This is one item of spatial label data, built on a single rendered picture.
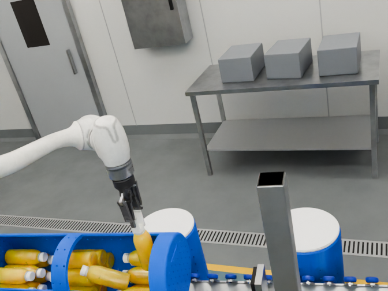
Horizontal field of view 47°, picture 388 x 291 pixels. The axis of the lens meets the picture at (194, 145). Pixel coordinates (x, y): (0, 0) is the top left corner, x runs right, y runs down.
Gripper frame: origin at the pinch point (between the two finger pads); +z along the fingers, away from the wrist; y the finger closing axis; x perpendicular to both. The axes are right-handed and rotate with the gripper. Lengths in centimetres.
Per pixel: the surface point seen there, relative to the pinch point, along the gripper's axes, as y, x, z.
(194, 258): 28, -6, 43
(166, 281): -11.3, -10.9, 16.9
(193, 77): 330, 77, 64
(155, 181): 232, 107, 135
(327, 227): 32, -65, 28
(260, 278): -1.2, -41.8, 23.8
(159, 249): -3.1, -7.1, 9.7
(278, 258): -35, -55, -18
